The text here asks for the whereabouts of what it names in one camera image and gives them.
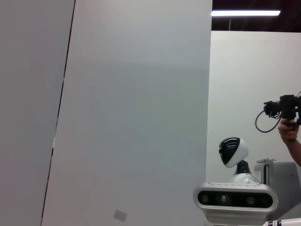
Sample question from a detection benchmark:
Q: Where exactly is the bare person forearm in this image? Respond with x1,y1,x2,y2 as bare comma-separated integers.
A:
282,137,301,167

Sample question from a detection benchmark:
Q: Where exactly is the long ceiling light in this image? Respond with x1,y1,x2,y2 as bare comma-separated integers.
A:
211,10,281,17

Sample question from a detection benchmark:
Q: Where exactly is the black handheld camera rig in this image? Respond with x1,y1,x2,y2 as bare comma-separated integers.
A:
263,93,301,142

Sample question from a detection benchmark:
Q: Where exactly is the blue looped cable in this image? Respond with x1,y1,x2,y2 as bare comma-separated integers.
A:
255,109,283,133

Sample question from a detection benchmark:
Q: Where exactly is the white humanoid robot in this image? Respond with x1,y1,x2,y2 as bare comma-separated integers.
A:
218,137,261,185

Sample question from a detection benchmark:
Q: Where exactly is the bare person hand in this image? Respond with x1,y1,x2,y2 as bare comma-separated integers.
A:
277,119,299,144

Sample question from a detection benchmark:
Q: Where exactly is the grey metal stand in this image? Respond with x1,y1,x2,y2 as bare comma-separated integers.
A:
253,159,301,220

